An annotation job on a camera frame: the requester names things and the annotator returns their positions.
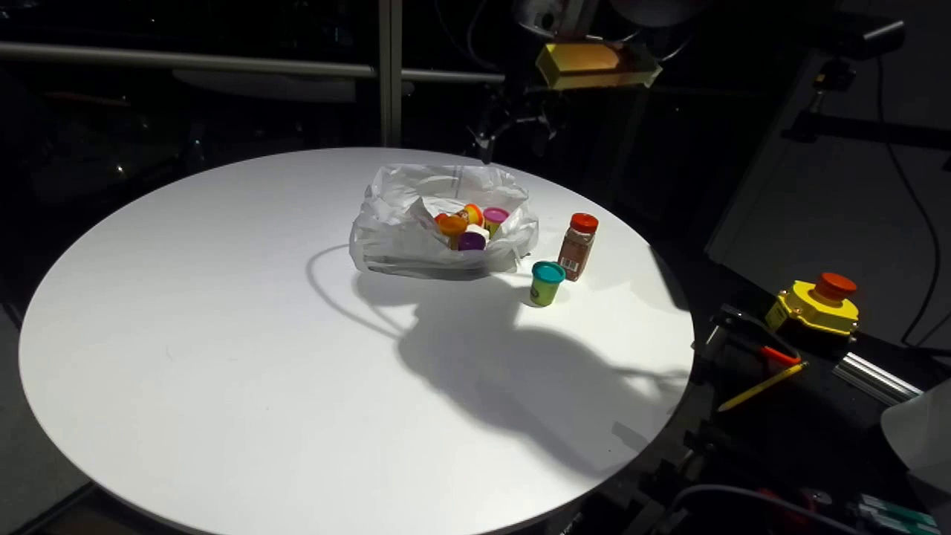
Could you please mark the spice jar with red lid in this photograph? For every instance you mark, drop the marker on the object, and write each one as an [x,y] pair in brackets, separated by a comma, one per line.
[578,244]

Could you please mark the grey rounded cover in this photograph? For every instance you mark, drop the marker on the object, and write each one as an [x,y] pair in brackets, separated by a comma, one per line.
[922,432]

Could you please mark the horizontal metal rail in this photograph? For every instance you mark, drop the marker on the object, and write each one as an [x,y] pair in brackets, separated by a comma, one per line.
[197,62]

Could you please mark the white plastic bag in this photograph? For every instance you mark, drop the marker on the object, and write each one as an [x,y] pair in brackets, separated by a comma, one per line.
[395,253]

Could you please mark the teal lid dough container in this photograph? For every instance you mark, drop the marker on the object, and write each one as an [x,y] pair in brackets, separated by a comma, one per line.
[543,283]

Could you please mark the yellow emergency stop button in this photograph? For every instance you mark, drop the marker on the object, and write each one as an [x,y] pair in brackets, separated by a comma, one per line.
[817,304]

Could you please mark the purple lid container with holes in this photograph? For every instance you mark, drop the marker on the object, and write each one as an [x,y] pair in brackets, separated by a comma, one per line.
[471,241]

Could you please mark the black camera on stand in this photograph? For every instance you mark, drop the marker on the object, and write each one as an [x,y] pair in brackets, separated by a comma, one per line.
[864,35]

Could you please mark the yellow pencil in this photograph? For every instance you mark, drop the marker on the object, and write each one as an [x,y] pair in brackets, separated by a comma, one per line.
[762,387]

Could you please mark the aluminium profile bar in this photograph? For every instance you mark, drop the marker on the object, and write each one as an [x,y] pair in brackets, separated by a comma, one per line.
[876,375]

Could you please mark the yellowish wrist camera block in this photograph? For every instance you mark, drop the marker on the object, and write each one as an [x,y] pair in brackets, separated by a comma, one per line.
[594,63]

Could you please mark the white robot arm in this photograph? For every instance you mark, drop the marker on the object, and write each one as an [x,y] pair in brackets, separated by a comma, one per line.
[612,17]

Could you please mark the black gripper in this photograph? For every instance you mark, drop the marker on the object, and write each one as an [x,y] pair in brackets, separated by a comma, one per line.
[524,100]

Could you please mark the vertical window post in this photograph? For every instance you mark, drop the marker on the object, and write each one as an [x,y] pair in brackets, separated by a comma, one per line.
[390,69]

